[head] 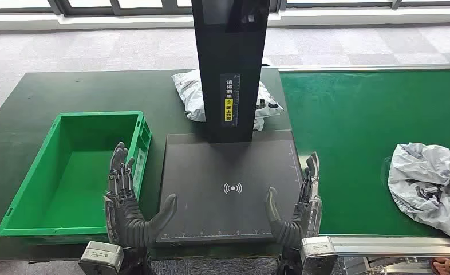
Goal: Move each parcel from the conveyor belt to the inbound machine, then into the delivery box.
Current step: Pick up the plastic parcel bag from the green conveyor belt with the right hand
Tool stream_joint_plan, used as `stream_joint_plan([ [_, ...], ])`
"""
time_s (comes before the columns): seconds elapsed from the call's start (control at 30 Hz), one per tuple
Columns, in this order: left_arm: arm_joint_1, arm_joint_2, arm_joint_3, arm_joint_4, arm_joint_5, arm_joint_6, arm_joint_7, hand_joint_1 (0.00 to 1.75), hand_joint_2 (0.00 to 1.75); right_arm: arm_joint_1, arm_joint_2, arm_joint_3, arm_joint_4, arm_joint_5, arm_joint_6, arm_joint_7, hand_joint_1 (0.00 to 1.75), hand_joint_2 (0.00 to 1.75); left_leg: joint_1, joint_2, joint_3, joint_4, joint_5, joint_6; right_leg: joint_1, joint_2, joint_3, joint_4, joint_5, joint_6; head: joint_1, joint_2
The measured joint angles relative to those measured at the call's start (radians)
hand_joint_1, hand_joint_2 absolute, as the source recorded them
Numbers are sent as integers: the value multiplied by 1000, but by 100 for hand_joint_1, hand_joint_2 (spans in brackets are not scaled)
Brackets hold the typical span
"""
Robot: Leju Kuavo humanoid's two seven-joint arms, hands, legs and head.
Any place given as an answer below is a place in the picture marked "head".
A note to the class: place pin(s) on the person's foot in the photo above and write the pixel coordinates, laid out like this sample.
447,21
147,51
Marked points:
447,267

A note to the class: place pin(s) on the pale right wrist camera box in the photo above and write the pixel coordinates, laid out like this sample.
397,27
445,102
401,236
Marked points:
318,254

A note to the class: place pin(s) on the green plastic crate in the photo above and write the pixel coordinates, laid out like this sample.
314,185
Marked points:
73,178

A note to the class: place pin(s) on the black inbound scanning machine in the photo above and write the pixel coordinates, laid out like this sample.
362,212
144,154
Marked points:
225,167

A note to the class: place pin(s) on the dark green table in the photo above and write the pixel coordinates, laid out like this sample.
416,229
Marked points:
77,91

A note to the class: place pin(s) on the grey poly parcel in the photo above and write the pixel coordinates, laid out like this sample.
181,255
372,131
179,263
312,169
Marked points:
426,182

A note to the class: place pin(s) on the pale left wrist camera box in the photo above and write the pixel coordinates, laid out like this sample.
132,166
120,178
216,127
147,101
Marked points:
101,257

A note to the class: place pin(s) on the green conveyor belt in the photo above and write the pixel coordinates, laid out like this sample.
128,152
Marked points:
354,133

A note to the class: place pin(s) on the dark window frame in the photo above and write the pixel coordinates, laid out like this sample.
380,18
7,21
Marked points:
115,7

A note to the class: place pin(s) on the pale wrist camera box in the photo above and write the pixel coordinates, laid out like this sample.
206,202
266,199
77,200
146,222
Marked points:
101,257
318,254

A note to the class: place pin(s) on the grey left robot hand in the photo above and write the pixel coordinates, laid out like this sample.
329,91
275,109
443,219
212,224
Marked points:
124,224

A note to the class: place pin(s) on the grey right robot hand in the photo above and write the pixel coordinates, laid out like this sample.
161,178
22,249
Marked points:
304,220

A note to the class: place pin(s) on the white poly parcel, red stripes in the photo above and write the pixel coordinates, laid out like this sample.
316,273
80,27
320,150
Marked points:
190,95

